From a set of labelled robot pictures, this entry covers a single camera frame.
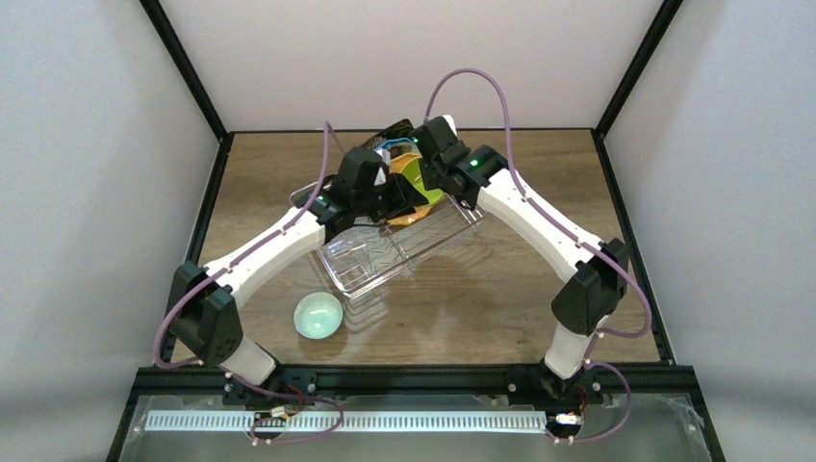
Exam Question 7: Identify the yellow-green small bowl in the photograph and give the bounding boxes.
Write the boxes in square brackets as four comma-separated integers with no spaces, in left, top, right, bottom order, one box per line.
[392,153,444,206]

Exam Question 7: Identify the orange plate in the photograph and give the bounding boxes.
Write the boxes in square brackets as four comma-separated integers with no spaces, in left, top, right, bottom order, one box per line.
[385,152,447,229]

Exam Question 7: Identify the light blue floral plate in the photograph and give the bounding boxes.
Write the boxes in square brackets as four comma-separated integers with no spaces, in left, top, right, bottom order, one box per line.
[387,142,420,160]

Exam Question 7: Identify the black floral square plate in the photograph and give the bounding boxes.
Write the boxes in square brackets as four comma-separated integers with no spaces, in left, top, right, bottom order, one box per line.
[360,118,414,149]

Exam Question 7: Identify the metal wire dish rack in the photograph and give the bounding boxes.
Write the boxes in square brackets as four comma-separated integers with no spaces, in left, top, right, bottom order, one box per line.
[316,194,483,298]

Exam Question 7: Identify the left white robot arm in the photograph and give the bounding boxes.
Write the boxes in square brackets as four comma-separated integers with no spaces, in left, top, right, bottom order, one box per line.
[155,147,428,385]

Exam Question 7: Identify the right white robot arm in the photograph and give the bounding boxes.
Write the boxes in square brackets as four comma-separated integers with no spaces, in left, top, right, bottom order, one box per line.
[409,116,628,381]

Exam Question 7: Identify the pale green small bowl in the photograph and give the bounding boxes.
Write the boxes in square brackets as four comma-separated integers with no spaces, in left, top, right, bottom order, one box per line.
[293,292,344,340]

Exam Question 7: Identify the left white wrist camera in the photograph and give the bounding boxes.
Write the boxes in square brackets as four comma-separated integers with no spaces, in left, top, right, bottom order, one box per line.
[373,166,389,187]

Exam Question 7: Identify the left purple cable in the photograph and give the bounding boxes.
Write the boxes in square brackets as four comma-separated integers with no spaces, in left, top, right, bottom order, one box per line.
[152,120,345,446]

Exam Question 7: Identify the right black frame post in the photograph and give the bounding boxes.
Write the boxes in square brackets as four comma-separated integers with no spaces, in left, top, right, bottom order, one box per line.
[593,0,683,140]

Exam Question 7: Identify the black frame post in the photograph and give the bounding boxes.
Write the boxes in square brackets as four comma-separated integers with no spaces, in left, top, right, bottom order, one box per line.
[593,0,683,140]
[140,0,228,141]

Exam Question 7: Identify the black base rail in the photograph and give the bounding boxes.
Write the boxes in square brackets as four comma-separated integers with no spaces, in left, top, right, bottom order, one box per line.
[128,363,702,410]

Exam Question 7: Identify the left black frame post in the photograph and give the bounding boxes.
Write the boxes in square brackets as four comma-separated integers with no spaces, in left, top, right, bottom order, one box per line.
[140,0,228,141]

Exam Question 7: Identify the white slotted cable duct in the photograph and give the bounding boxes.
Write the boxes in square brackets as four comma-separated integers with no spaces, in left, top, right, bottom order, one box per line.
[140,410,548,433]

